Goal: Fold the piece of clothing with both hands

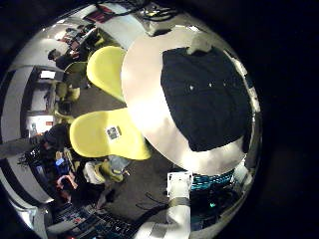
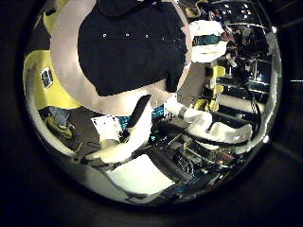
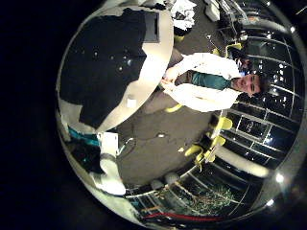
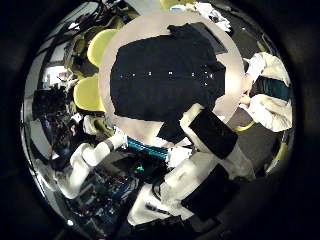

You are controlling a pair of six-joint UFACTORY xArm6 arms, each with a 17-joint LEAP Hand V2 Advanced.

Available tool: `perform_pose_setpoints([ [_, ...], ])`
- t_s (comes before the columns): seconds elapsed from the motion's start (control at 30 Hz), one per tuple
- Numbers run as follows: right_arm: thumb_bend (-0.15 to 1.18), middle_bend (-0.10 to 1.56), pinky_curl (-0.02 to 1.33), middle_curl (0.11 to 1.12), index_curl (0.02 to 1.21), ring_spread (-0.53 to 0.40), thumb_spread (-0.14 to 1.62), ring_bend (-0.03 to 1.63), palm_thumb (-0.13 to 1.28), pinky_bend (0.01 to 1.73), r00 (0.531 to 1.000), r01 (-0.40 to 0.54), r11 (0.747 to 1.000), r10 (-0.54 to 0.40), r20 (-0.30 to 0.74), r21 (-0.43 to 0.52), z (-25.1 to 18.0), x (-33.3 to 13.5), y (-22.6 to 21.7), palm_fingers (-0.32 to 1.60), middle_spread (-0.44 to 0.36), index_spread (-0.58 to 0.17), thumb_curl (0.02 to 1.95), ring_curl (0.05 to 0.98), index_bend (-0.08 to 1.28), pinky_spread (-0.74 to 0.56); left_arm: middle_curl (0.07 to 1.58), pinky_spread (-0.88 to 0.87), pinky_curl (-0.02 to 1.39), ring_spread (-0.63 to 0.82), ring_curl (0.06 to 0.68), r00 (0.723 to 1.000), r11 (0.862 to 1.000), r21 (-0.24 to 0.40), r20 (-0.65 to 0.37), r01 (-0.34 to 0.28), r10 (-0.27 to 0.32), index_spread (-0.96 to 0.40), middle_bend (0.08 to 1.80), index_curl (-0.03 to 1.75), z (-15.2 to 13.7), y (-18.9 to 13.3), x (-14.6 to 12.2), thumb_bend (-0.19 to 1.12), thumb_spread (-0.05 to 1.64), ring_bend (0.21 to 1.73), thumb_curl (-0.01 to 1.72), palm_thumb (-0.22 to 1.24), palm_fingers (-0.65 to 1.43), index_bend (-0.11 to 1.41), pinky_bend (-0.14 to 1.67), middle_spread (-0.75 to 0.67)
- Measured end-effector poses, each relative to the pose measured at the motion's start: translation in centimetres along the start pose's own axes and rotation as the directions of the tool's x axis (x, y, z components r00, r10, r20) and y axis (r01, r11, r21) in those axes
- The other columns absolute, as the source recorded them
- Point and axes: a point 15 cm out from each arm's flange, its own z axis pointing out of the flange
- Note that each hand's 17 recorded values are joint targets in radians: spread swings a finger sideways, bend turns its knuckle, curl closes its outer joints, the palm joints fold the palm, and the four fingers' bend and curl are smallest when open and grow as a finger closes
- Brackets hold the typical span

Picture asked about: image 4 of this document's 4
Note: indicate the black button shirt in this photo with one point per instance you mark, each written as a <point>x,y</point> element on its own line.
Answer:
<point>166,86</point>

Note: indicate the person in white jacket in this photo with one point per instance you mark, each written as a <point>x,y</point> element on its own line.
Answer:
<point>270,100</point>

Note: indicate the white crumpled cloth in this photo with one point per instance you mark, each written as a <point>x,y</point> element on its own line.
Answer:
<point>213,15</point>

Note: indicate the yellow shell chair with sticker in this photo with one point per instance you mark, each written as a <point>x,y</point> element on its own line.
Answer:
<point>87,94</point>

